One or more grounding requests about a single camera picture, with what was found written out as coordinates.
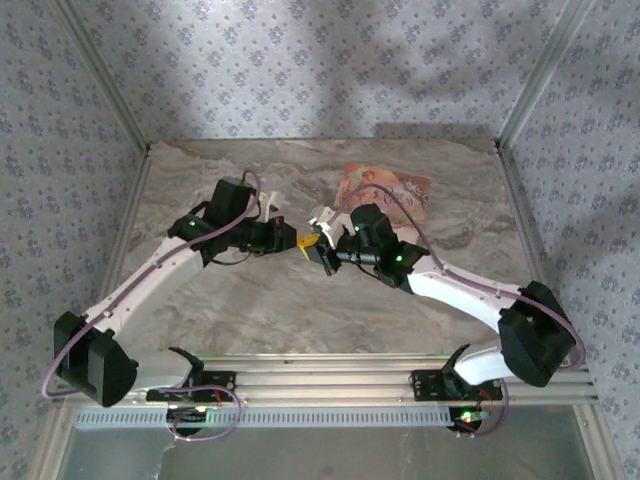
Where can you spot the pink book-shaped box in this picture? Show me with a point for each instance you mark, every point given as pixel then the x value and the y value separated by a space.
pixel 400 190

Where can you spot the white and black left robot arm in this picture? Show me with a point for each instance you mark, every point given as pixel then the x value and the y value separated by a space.
pixel 150 280

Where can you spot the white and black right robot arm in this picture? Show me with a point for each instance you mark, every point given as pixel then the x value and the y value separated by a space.
pixel 450 295

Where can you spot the grey metal sheet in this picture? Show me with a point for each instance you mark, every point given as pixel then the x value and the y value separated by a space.
pixel 325 455

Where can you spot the aluminium table side rail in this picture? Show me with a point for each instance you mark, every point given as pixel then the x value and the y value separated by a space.
pixel 127 210
pixel 517 210

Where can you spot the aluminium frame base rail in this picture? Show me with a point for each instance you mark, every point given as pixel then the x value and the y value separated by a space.
pixel 325 380

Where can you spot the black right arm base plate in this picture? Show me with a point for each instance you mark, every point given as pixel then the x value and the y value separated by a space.
pixel 425 385

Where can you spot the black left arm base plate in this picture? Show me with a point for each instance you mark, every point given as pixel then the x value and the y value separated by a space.
pixel 220 382

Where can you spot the aluminium frame upright post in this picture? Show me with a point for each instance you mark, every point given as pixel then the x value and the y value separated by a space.
pixel 544 75
pixel 104 75

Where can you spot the aluminium frame leg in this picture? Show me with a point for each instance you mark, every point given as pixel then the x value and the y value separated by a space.
pixel 597 445
pixel 50 445

